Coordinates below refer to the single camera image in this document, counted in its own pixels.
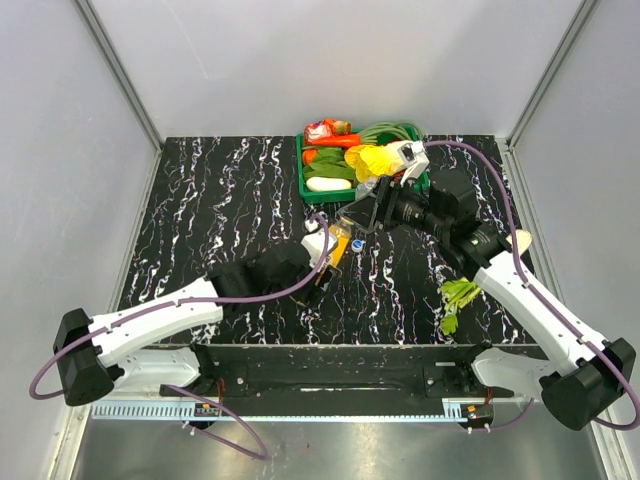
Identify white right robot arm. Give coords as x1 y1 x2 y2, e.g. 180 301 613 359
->
338 170 636 431

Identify small orange carrot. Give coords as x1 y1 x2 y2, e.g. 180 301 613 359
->
302 149 318 165

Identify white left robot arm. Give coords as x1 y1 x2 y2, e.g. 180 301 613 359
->
53 230 338 406

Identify green plastic basket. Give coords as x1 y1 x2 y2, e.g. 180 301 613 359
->
296 129 429 204

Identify long orange carrot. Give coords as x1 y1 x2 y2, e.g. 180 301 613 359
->
307 134 362 149

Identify green leafy vegetable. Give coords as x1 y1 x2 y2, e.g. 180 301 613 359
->
302 147 356 181

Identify blue white bottle cap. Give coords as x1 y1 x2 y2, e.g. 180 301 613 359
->
351 239 365 253

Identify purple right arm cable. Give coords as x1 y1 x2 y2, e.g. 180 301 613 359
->
422 139 640 431

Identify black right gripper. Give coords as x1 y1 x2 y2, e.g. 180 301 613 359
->
338 174 450 238

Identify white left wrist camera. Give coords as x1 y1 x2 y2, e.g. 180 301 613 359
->
301 219 336 267

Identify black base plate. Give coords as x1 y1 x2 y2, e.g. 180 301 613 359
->
190 344 513 398

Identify pale bamboo shoot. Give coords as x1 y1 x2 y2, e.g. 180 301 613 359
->
506 229 533 256

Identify yellow juice bottle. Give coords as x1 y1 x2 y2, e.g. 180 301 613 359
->
327 220 352 268

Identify yellow napa cabbage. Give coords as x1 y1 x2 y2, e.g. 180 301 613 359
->
344 141 406 183

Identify white radish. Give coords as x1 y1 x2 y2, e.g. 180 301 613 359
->
305 176 352 192

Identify green celery stalk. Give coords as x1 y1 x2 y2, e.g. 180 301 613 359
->
439 277 482 336

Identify green long beans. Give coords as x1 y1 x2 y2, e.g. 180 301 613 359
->
357 122 424 146

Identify red white snack packet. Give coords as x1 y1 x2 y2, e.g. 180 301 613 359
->
303 118 352 145

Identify blue label clear bottle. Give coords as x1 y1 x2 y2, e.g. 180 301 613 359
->
355 177 379 200

